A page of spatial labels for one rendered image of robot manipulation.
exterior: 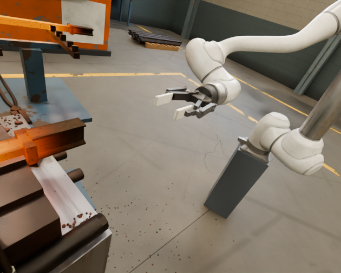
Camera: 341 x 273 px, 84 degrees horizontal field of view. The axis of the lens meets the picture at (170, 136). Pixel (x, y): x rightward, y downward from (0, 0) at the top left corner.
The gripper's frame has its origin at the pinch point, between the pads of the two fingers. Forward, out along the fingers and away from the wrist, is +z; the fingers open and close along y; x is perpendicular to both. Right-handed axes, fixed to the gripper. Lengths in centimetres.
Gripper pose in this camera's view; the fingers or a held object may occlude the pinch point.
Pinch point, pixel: (171, 105)
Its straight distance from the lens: 53.6
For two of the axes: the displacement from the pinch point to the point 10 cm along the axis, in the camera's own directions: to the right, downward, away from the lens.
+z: -6.4, 3.0, -7.1
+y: -7.2, -5.5, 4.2
